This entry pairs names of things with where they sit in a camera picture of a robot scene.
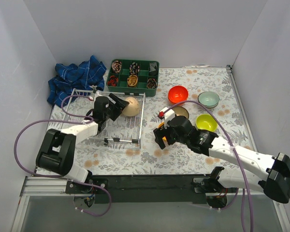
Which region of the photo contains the yellow bowl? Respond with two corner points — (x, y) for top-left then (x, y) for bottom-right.
(158, 122), (167, 142)

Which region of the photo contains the cream beige bowl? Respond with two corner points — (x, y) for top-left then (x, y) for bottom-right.
(122, 97), (140, 117)

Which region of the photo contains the dark brown patterned bowl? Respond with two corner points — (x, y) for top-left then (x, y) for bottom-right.
(172, 106), (189, 119)

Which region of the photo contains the lime green bowl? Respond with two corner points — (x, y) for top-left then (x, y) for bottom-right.
(196, 114), (218, 132)

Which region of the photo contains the orange bowl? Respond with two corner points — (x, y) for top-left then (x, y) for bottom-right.
(168, 86), (189, 104)

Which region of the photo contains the pale green white bowl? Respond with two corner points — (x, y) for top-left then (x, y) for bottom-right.
(198, 91), (220, 109)

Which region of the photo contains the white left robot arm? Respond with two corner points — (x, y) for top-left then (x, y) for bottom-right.
(36, 93), (130, 193)

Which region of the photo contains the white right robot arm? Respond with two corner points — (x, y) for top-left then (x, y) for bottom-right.
(153, 116), (290, 203)

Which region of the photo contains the red black rolled tie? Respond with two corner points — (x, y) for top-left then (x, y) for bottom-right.
(107, 75), (119, 87)

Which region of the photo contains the yellow rolled tie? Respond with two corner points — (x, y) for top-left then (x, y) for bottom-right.
(127, 74), (138, 87)

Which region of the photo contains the green compartment organizer box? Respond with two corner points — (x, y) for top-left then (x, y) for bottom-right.
(105, 59), (160, 97)

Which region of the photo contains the brown black rolled tie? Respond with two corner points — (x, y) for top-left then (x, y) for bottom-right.
(146, 78), (157, 89)

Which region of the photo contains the dark multicolour rolled tie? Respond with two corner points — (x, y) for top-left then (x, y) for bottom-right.
(130, 62), (140, 75)

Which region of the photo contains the pink black rolled tie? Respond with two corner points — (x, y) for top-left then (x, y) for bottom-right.
(111, 60), (122, 73)

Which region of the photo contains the black folded item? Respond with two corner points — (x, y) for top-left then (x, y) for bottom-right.
(148, 62), (159, 76)

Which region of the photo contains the blue plaid cloth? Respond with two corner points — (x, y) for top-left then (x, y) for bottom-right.
(47, 55), (106, 106)

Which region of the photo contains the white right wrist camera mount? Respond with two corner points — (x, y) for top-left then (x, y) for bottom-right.
(158, 109), (176, 128)

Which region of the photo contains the metal wire dish rack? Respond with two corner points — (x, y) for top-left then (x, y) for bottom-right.
(63, 92), (145, 149)

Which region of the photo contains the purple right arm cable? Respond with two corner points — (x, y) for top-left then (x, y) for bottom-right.
(164, 101), (254, 232)

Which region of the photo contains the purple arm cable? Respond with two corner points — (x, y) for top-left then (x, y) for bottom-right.
(14, 94), (112, 217)
(164, 101), (254, 232)

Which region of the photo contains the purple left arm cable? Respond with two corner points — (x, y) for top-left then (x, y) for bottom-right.
(14, 94), (112, 217)

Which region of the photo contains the aluminium frame rail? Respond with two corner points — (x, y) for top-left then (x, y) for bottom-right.
(226, 65), (257, 151)

